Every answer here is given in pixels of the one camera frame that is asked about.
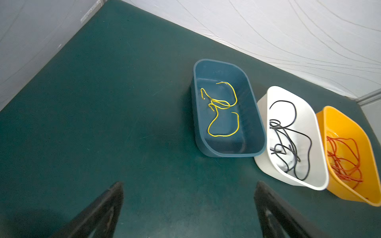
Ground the white plastic bin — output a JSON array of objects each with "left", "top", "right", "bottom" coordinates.
[{"left": 255, "top": 86, "right": 329, "bottom": 190}]

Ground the yellow plastic bin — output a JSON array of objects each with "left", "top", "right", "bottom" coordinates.
[{"left": 316, "top": 106, "right": 381, "bottom": 207}]

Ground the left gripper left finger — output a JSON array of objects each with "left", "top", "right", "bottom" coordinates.
[{"left": 51, "top": 181, "right": 124, "bottom": 238}]

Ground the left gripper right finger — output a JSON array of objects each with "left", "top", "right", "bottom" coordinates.
[{"left": 254, "top": 181, "right": 327, "bottom": 238}]

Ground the blue plastic bin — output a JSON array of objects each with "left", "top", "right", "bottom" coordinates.
[{"left": 191, "top": 59, "right": 267, "bottom": 158}]

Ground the black cable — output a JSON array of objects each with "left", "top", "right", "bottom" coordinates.
[{"left": 269, "top": 100, "right": 313, "bottom": 181}]

